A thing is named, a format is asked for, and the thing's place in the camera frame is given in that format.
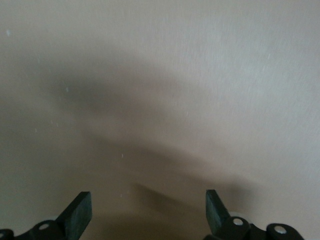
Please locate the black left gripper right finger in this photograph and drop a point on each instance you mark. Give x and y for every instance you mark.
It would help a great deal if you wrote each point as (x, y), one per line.
(216, 215)

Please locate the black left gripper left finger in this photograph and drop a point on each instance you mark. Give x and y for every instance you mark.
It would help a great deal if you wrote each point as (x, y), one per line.
(75, 215)

